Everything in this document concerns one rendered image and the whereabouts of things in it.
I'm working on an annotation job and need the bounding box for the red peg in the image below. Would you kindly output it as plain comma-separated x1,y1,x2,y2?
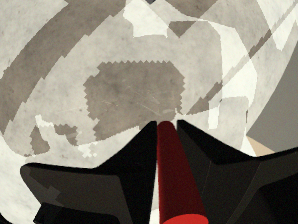
157,121,209,224

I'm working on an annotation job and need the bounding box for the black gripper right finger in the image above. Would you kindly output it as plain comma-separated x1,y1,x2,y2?
177,120,298,224

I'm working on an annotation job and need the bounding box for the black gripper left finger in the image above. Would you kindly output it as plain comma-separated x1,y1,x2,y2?
20,121,157,224

